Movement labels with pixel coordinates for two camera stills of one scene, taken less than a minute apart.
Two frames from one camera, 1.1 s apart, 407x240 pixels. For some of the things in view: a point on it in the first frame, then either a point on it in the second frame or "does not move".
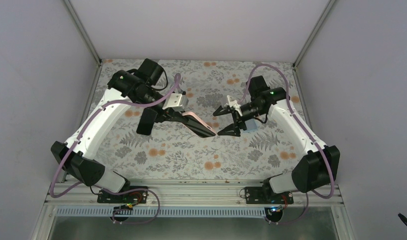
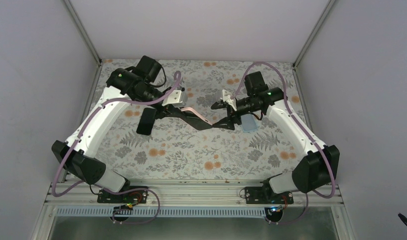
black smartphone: (146, 122) does not move
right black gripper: (234, 126) to (231, 113)
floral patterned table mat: (114, 147) does not move
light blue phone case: (252, 126) does not move
